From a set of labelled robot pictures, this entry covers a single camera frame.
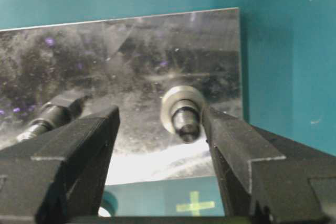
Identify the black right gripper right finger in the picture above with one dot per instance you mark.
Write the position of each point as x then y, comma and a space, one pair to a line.
267, 177

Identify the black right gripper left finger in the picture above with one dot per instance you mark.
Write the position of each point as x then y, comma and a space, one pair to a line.
59, 175

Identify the silver metal washer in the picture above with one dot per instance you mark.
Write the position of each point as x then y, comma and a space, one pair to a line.
172, 96

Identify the left steel threaded shaft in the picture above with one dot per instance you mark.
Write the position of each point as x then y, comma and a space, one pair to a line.
59, 111

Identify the right steel shaft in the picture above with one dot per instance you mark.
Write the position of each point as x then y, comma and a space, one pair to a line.
186, 120

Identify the teal tape roll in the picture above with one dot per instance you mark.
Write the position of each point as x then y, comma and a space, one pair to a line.
108, 206

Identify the yellow cross tape marker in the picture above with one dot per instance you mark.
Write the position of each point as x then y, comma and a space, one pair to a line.
195, 206

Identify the shiny metal base plate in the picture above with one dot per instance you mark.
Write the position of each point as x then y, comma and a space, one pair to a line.
130, 63

